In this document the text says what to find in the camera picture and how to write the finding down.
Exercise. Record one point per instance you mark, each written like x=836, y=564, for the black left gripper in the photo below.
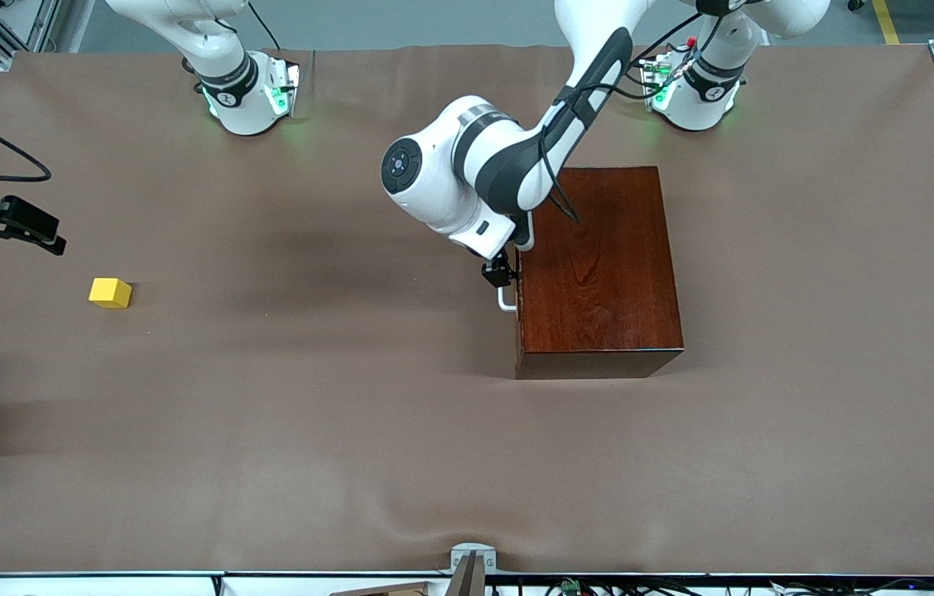
x=498, y=271

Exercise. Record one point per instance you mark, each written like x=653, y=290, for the yellow block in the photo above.
x=109, y=292

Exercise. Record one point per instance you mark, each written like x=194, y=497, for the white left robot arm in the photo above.
x=450, y=174

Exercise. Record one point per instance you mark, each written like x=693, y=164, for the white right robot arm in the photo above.
x=227, y=83

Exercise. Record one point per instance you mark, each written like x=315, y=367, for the dark brown wooden cabinet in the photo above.
x=608, y=281

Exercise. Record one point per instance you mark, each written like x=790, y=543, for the brown table mat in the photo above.
x=268, y=463

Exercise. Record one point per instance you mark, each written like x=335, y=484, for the brown cardboard piece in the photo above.
x=388, y=590

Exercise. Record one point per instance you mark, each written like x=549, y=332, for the yellow floor tape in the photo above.
x=887, y=21

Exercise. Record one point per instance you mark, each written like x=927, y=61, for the grey metal clamp bracket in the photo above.
x=474, y=556

